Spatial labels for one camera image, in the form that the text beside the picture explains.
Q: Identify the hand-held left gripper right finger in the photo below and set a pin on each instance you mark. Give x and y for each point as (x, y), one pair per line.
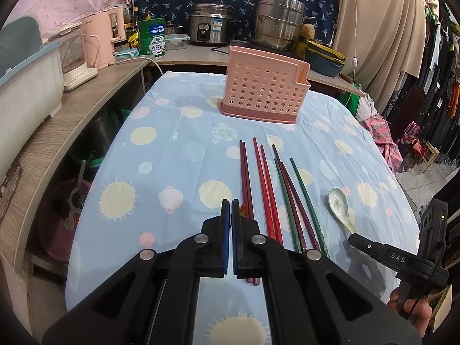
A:
(235, 233)

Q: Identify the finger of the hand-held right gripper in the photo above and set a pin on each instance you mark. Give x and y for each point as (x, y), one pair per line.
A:
(388, 255)

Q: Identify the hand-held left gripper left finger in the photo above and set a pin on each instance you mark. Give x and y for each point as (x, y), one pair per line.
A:
(225, 233)

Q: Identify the green chopstick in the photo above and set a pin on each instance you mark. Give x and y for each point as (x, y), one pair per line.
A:
(307, 205)
(287, 205)

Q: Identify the maroon chopstick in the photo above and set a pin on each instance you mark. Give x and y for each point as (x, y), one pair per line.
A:
(293, 205)
(291, 187)

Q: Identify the white ceramic spoon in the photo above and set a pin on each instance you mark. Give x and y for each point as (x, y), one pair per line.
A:
(337, 201)

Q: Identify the pink perforated utensil holder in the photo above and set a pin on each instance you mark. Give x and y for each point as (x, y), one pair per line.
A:
(258, 86)

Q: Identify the person's right hand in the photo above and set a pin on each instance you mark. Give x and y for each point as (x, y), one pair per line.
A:
(417, 312)

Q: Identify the wooden stool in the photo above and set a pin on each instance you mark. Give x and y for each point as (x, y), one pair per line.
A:
(427, 154)

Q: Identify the light blue printed tablecloth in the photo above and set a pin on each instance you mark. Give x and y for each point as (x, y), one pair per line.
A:
(172, 151)

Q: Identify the pink pineapple print cloth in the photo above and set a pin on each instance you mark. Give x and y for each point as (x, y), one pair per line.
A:
(381, 129)

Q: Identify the green bag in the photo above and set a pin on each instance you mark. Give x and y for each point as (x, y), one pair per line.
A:
(354, 102)

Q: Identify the dull steel pot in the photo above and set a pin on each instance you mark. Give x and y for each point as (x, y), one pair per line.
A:
(102, 133)

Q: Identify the hanging clothes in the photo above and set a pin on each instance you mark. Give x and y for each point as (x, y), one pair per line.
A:
(442, 79)

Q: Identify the red plastic basket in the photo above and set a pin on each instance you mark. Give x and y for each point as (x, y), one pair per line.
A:
(54, 222)

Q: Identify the blue bowl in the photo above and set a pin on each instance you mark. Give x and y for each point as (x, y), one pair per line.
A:
(323, 66)

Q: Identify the black induction cooker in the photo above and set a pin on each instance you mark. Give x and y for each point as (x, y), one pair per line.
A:
(244, 44)

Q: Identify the wooden counter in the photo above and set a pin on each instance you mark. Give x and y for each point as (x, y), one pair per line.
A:
(72, 115)

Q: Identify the clear food container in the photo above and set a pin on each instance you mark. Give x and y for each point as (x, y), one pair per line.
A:
(176, 42)

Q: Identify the yellow bowl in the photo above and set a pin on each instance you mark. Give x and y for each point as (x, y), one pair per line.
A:
(323, 52)

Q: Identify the wet wipes pack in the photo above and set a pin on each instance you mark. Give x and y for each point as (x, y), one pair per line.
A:
(127, 53)

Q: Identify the green tin can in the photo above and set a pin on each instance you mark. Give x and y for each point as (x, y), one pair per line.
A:
(152, 39)

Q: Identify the steel rice cooker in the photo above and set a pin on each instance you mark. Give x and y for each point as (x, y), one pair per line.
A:
(212, 25)

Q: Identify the small steel pot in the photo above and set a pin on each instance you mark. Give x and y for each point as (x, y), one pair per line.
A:
(174, 30)

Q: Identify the loofah sponge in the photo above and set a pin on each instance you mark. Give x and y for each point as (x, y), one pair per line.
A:
(306, 30)

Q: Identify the steel steamer pot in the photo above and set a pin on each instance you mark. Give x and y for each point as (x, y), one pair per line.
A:
(276, 21)

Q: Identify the white blender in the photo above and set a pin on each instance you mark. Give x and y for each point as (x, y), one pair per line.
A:
(75, 64)

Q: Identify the beige curtain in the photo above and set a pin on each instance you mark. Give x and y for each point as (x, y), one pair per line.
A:
(377, 25)

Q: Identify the pink electric kettle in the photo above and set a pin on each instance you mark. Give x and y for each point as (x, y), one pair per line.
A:
(100, 39)

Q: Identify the yellow pump bottle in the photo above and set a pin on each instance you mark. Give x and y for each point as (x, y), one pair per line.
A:
(148, 15)

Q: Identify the dark sauce bottle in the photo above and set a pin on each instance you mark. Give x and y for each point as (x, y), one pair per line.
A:
(135, 16)

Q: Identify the grey dish drainer bin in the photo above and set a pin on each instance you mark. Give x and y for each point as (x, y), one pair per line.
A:
(25, 97)

